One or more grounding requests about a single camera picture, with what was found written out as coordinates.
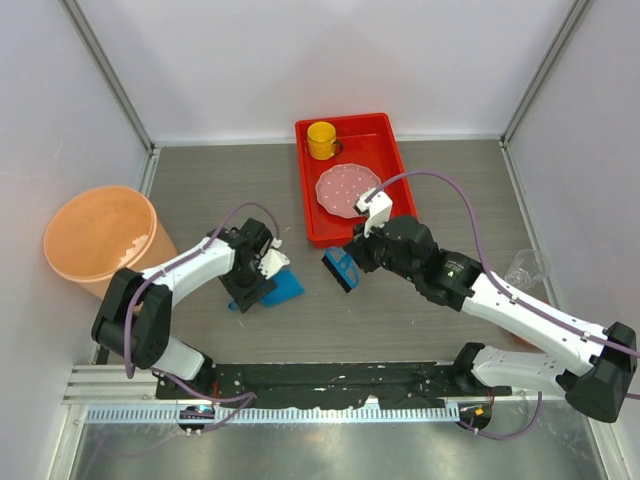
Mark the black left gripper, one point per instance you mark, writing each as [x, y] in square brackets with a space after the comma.
[245, 297]

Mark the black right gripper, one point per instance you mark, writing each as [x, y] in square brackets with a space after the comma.
[358, 248]

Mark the blue hand brush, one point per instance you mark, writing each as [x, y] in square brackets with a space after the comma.
[342, 267]

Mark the blue plastic dustpan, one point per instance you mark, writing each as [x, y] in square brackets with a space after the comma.
[287, 288]

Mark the white paper scrap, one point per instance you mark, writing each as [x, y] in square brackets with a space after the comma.
[135, 248]

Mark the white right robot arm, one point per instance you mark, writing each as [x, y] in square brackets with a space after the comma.
[590, 365]

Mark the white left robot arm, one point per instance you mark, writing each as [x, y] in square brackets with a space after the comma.
[134, 318]

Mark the pink dotted plate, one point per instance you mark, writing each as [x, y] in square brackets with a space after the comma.
[339, 188]

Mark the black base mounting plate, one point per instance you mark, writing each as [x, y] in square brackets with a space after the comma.
[331, 386]

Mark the red plastic tray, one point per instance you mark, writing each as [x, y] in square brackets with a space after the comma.
[369, 141]

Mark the yellow mug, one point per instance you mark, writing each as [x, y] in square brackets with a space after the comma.
[322, 140]

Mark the clear plastic cup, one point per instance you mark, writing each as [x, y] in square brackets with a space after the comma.
[529, 268]

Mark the orange plastic waste bucket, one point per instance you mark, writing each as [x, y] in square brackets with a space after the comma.
[86, 238]

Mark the orange bowl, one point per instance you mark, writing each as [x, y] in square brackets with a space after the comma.
[522, 341]

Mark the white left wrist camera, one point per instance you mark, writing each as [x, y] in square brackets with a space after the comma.
[273, 261]

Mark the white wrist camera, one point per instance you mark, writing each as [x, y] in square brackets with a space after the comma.
[376, 206]
[273, 261]

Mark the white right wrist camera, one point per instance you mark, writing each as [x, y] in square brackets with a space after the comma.
[376, 206]

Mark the white slotted cable duct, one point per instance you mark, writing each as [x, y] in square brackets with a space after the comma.
[198, 414]

